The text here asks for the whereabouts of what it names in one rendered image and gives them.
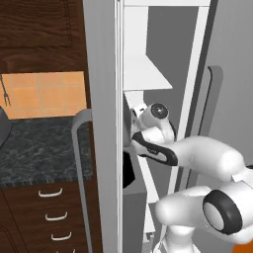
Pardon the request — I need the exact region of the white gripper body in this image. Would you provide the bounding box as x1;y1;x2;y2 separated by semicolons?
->
129;104;141;119

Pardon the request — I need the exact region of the black container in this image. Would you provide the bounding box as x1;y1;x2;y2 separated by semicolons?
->
123;150;136;190

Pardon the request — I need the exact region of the grey fridge door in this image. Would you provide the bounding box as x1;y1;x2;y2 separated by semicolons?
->
82;0;125;253

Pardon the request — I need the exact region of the white fridge shelf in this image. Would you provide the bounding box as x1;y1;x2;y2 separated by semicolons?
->
123;54;174;92

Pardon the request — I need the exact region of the grey fridge cabinet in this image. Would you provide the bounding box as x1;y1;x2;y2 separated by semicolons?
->
123;0;253;253

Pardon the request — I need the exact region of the grey hanging fork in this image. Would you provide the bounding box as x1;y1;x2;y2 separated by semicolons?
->
0;74;12;107

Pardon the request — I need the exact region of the grey round pot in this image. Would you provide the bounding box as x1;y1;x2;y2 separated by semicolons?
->
0;106;14;146

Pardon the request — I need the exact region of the dark wood drawer unit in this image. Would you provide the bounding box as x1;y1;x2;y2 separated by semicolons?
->
0;179;104;253

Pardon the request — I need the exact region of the orange object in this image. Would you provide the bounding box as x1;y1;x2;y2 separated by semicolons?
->
231;242;253;253

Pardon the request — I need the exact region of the grey curved door handle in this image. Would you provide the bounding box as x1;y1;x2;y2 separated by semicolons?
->
70;108;94;253

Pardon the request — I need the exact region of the dark grey fridge handle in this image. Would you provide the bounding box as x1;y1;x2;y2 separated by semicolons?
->
197;65;225;186

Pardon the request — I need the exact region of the dark wood wall cupboard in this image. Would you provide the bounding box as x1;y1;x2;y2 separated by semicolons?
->
0;0;89;74

